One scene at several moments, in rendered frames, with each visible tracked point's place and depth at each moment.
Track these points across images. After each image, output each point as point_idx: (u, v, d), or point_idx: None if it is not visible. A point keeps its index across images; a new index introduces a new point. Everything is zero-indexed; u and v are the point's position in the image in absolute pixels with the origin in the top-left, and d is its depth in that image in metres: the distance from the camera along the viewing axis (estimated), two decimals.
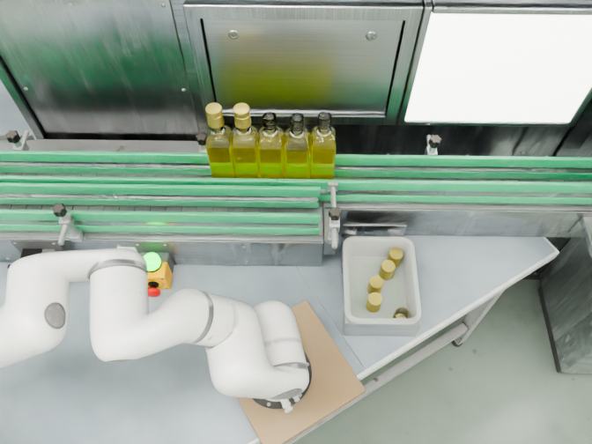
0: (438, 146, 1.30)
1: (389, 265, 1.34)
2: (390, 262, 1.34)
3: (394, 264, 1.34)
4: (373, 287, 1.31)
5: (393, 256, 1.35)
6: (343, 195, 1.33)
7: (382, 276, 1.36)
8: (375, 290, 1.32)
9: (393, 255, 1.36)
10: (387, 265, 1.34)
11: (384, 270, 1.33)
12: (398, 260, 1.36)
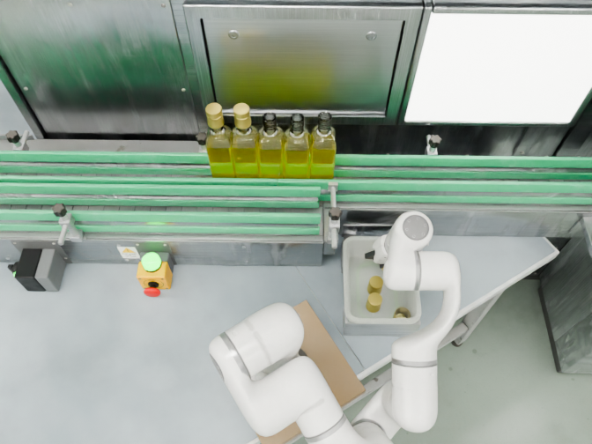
0: (438, 146, 1.30)
1: None
2: None
3: None
4: (373, 287, 1.31)
5: None
6: (343, 195, 1.33)
7: None
8: (375, 290, 1.32)
9: None
10: None
11: None
12: None
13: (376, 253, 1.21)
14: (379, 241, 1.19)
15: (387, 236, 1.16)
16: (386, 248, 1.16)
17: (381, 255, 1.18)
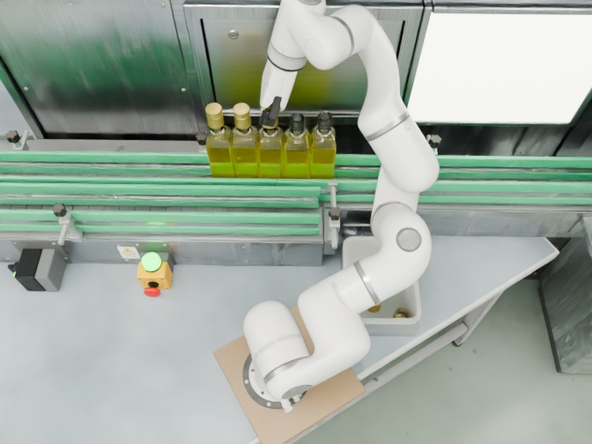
0: (438, 146, 1.30)
1: (269, 107, 1.14)
2: None
3: None
4: None
5: None
6: (343, 195, 1.33)
7: (275, 122, 1.16)
8: None
9: None
10: (268, 108, 1.14)
11: None
12: None
13: (284, 92, 1.03)
14: (278, 77, 1.00)
15: (280, 60, 0.98)
16: (292, 68, 0.99)
17: (293, 80, 1.01)
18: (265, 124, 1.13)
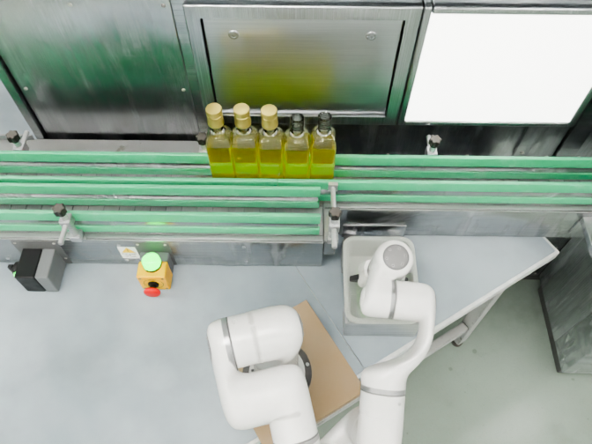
0: (438, 146, 1.30)
1: (269, 108, 1.14)
2: (264, 107, 1.14)
3: (268, 104, 1.15)
4: None
5: None
6: (343, 195, 1.33)
7: (275, 123, 1.16)
8: None
9: None
10: (268, 110, 1.14)
11: (275, 114, 1.14)
12: None
13: (359, 277, 1.22)
14: (362, 266, 1.20)
15: (369, 262, 1.17)
16: (368, 274, 1.17)
17: (364, 279, 1.19)
18: None
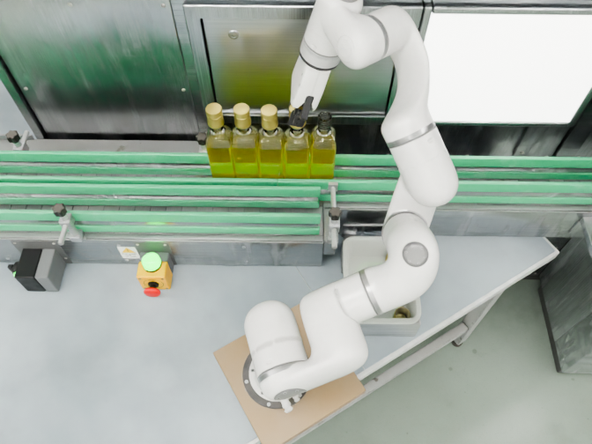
0: None
1: (269, 108, 1.14)
2: (264, 107, 1.14)
3: (268, 104, 1.15)
4: None
5: None
6: (343, 195, 1.33)
7: (275, 123, 1.16)
8: None
9: None
10: (268, 110, 1.14)
11: (275, 114, 1.14)
12: None
13: (316, 92, 1.00)
14: (312, 77, 0.98)
15: (314, 59, 0.96)
16: (325, 67, 0.97)
17: (326, 79, 0.99)
18: (294, 124, 1.11)
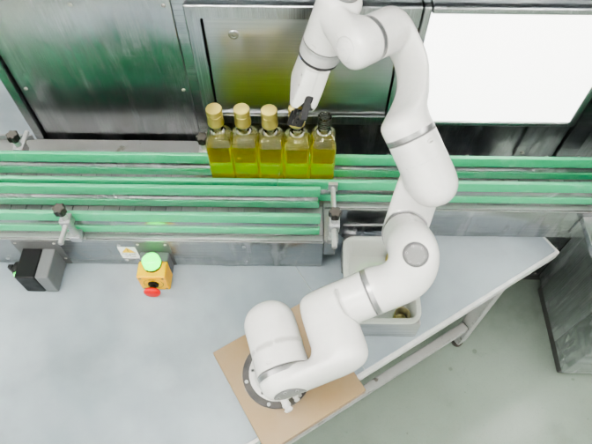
0: None
1: (269, 108, 1.14)
2: (264, 107, 1.14)
3: (268, 104, 1.15)
4: None
5: None
6: (343, 195, 1.33)
7: (275, 123, 1.16)
8: None
9: None
10: (268, 110, 1.14)
11: (275, 114, 1.14)
12: None
13: (315, 92, 1.00)
14: (311, 77, 0.98)
15: (314, 59, 0.96)
16: (325, 67, 0.97)
17: (326, 79, 0.99)
18: (293, 125, 1.11)
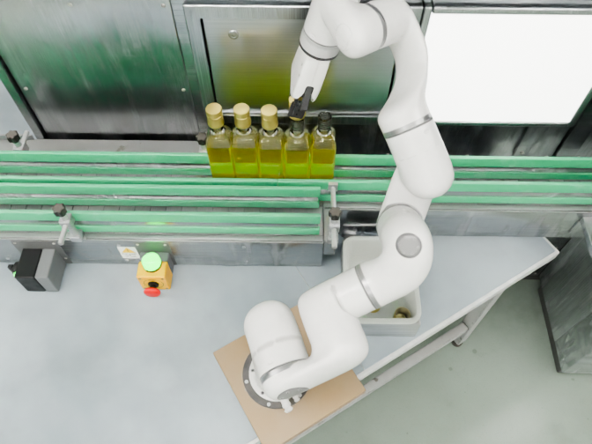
0: None
1: (269, 108, 1.14)
2: (264, 107, 1.14)
3: (268, 104, 1.15)
4: None
5: None
6: (343, 195, 1.33)
7: (275, 123, 1.16)
8: None
9: None
10: (268, 110, 1.14)
11: (275, 114, 1.14)
12: None
13: (316, 82, 1.00)
14: (311, 66, 0.97)
15: (314, 48, 0.96)
16: (325, 56, 0.97)
17: (326, 70, 0.99)
18: (294, 116, 1.11)
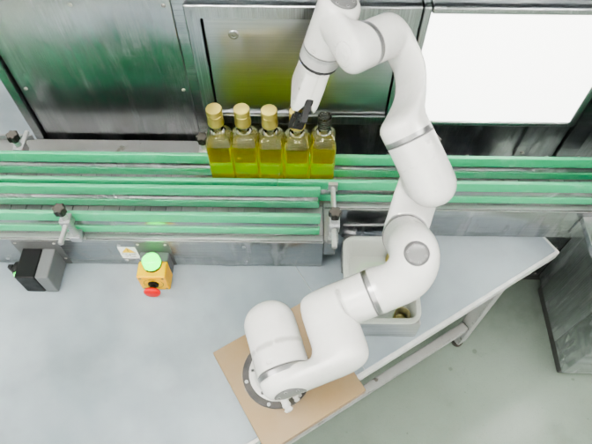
0: None
1: (269, 108, 1.14)
2: (264, 107, 1.14)
3: (268, 104, 1.15)
4: None
5: None
6: (343, 195, 1.33)
7: (275, 123, 1.16)
8: None
9: None
10: (268, 110, 1.14)
11: (275, 114, 1.14)
12: None
13: (315, 95, 1.03)
14: (311, 80, 1.00)
15: (314, 63, 0.98)
16: (324, 71, 1.00)
17: (325, 84, 1.01)
18: (294, 127, 1.14)
